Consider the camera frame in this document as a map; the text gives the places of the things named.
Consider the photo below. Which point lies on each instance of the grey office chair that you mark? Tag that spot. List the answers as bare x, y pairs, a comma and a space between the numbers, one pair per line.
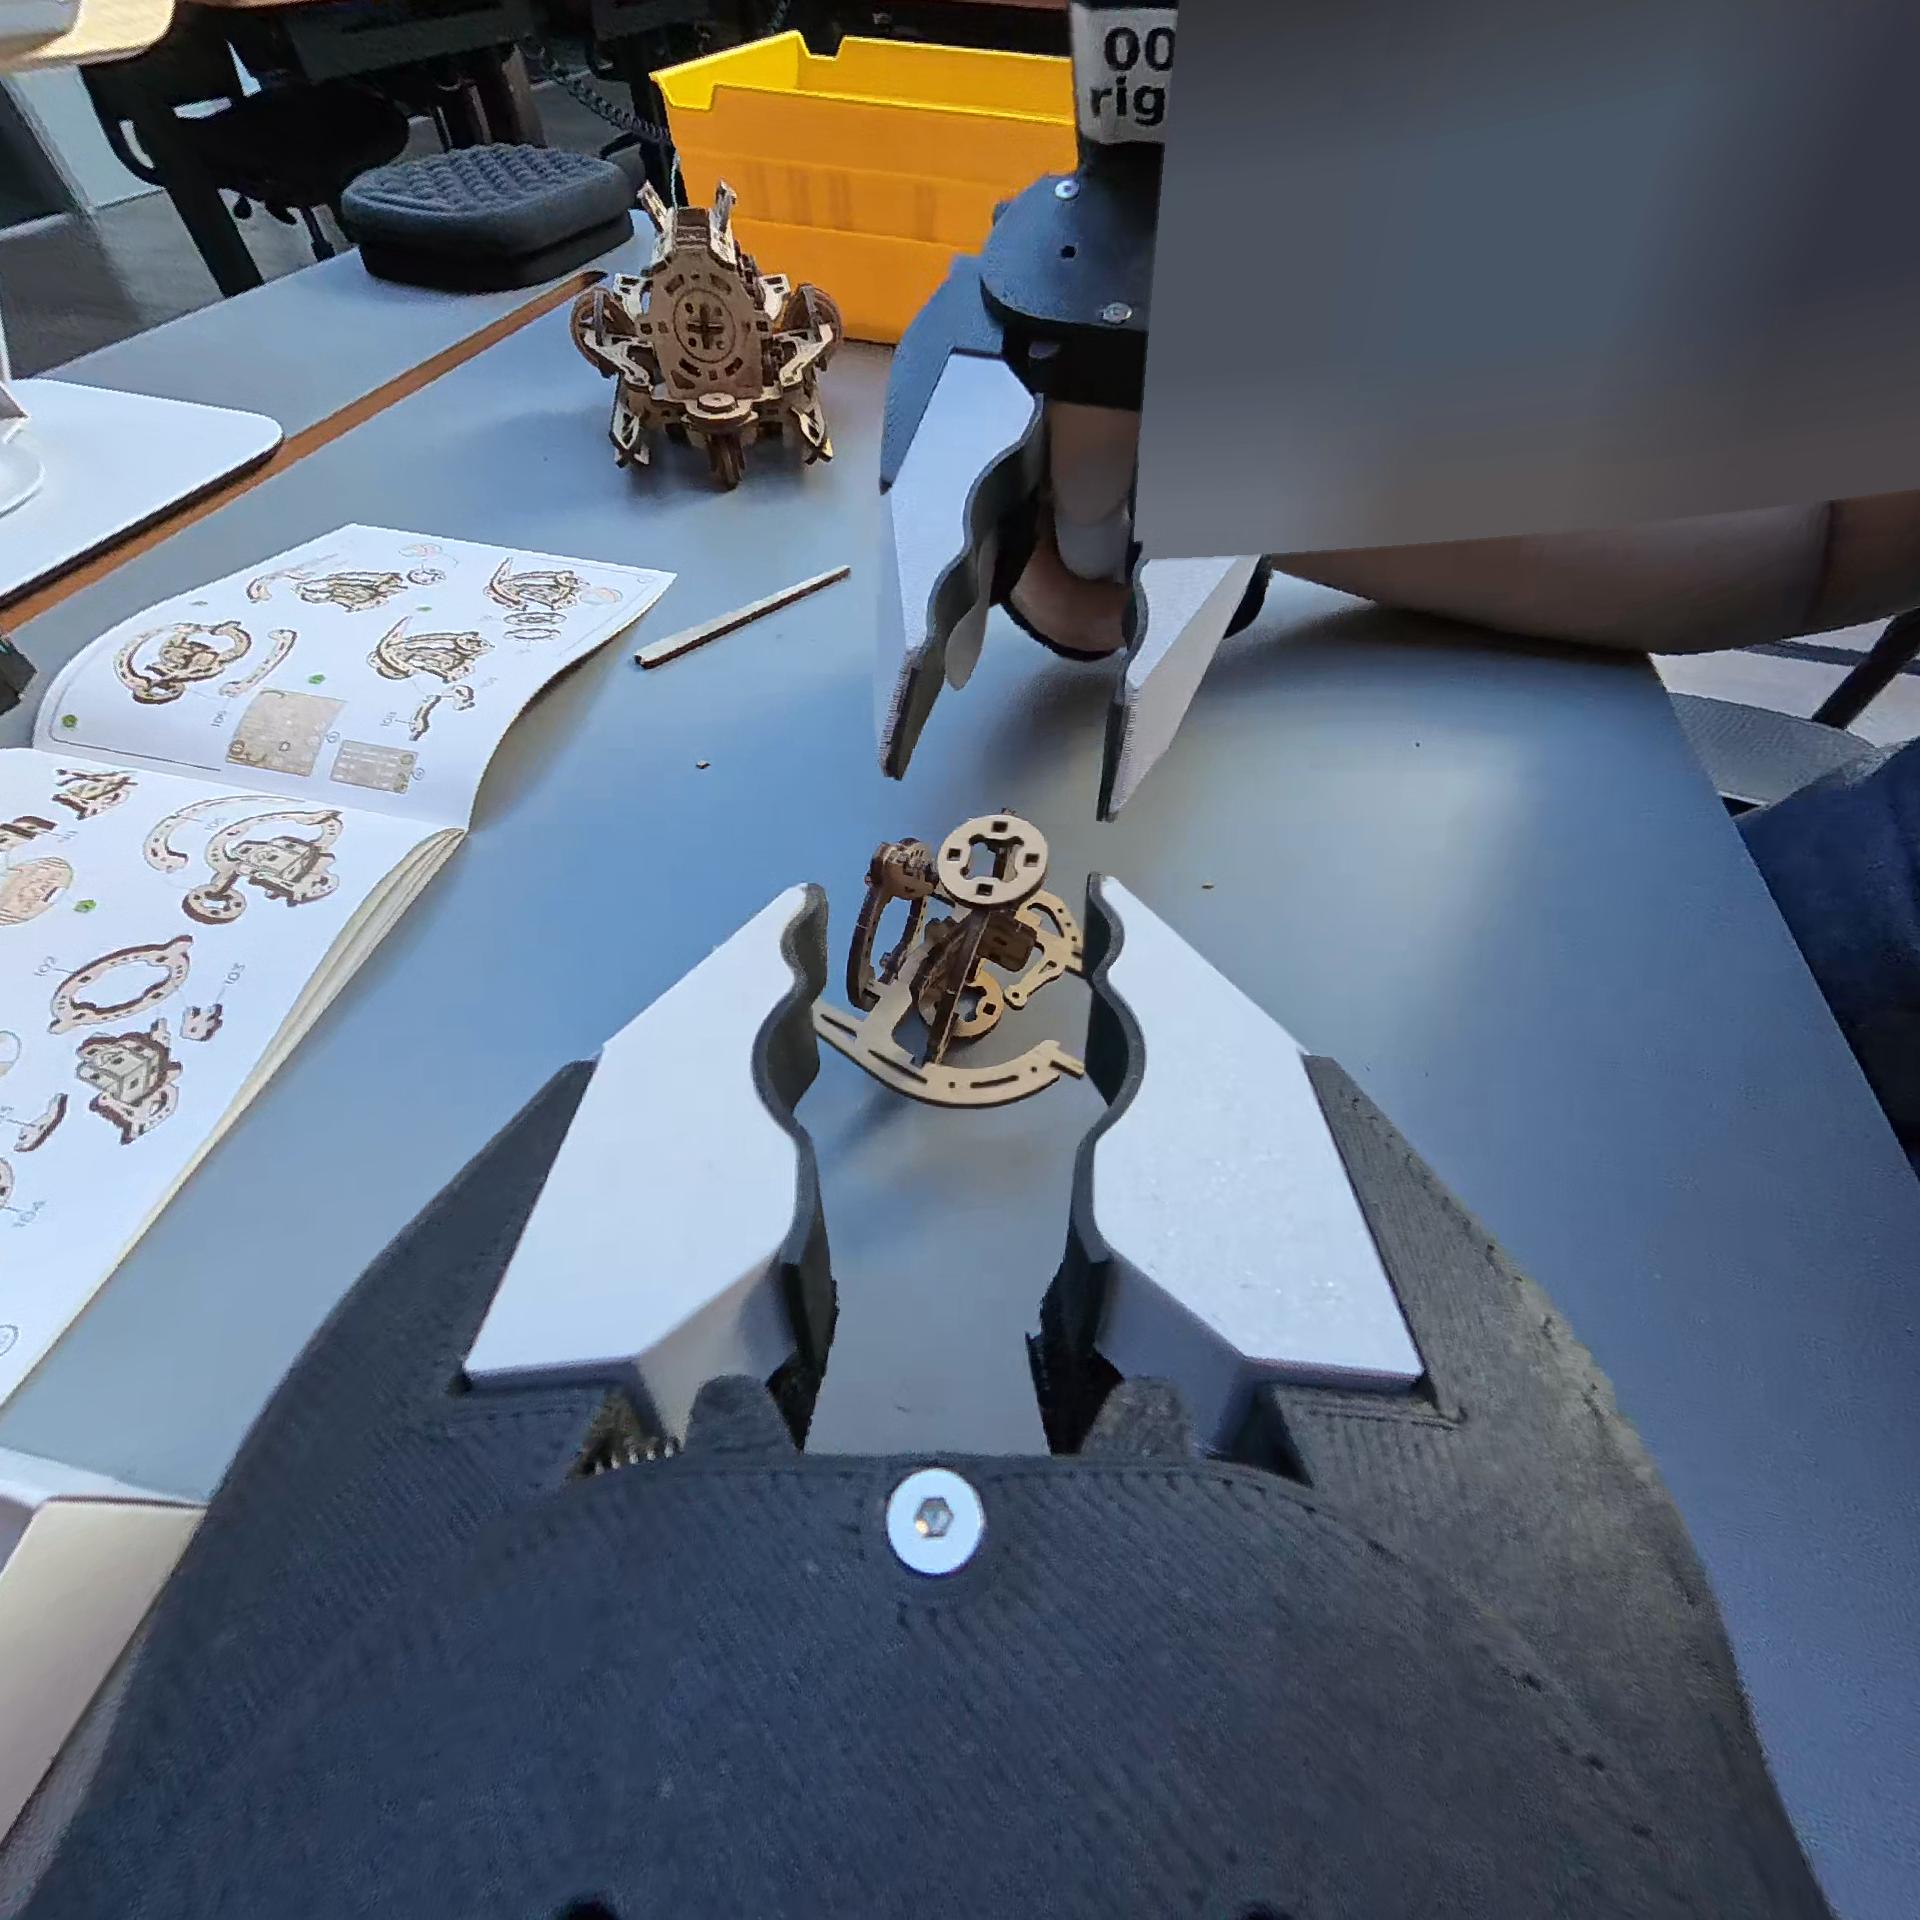
1755, 742

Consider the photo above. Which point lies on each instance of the black office chair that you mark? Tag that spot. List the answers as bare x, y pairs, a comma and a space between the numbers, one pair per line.
255, 151

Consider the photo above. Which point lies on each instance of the person's right forearm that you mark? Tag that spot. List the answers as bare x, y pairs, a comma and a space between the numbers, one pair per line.
1650, 601

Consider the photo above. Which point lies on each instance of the open instruction booklet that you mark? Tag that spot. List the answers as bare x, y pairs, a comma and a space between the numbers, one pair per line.
150, 961

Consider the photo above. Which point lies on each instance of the white cardboard box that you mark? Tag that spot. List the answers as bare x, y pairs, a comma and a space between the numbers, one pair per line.
74, 1590

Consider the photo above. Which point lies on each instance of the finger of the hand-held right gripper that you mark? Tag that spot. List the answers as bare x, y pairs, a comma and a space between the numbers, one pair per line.
938, 540
1178, 644

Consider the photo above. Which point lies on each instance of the person's right hand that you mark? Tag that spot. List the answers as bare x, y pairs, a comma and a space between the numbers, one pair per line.
1072, 608

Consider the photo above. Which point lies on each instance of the flat wooden stick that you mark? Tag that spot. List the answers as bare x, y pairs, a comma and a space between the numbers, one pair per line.
742, 617

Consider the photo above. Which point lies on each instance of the white flat stand base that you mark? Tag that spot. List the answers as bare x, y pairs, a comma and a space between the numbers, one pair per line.
134, 465

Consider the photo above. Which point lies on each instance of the large assembled wooden model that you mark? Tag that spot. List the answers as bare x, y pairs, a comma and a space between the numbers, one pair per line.
699, 323

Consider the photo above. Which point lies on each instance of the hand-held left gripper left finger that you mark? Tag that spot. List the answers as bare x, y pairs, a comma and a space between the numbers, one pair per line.
645, 1201

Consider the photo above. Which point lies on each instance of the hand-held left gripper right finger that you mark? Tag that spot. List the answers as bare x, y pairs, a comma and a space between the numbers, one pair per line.
1231, 1201

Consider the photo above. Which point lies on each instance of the yellow plastic bin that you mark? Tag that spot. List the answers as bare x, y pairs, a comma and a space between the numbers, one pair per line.
854, 164

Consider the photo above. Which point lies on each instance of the small black object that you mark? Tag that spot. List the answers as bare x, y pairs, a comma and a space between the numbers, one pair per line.
12, 674

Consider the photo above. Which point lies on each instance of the person's blue jeans leg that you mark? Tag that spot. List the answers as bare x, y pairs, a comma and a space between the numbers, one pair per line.
1844, 930

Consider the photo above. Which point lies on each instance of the black padded cushion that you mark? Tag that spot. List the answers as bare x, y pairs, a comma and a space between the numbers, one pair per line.
481, 202

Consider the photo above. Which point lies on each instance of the small wooden model assembly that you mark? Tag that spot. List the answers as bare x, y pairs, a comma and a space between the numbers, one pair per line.
900, 1054

